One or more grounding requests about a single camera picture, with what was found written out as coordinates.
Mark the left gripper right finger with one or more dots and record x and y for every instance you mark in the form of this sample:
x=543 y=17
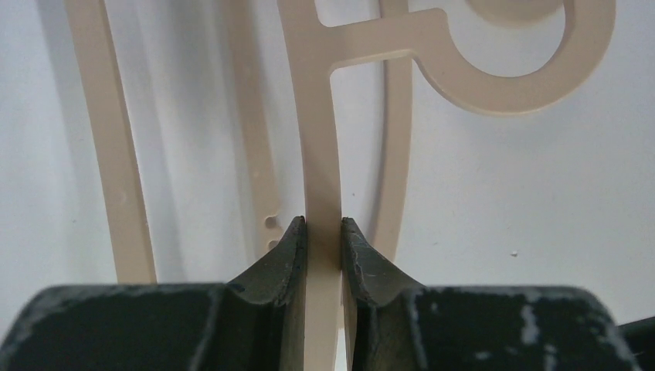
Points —
x=393 y=322

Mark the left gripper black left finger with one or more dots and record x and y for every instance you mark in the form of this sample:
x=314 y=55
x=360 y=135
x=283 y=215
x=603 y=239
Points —
x=253 y=322

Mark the beige hanger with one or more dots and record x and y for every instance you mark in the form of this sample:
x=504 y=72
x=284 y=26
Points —
x=400 y=38
x=394 y=169

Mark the beige hanger bottom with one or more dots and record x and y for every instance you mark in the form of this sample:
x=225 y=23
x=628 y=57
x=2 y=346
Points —
x=394 y=169

